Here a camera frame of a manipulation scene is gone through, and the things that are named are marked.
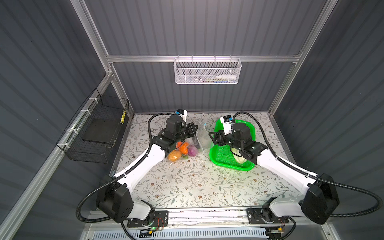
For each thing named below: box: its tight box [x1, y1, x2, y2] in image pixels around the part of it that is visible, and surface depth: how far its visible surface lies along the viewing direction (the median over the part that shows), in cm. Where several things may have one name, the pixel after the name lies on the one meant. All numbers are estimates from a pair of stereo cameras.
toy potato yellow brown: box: [168, 150, 182, 162], surface depth 93 cm
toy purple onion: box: [187, 145, 199, 158], surface depth 89 cm
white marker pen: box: [215, 74, 237, 79], surface depth 92 cm
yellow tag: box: [120, 110, 126, 125], surface depth 84 cm
